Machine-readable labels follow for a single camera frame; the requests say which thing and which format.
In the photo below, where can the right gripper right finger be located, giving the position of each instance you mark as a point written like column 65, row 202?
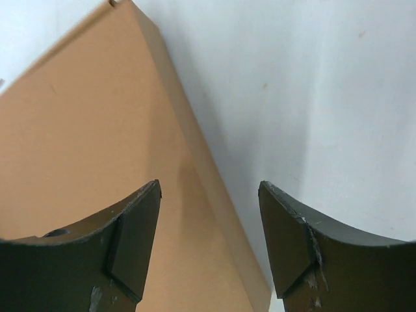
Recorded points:
column 321, row 264

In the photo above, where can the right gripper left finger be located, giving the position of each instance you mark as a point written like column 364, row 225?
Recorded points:
column 99, row 263

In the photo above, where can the brown cardboard box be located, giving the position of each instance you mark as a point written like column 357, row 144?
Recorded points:
column 97, row 117

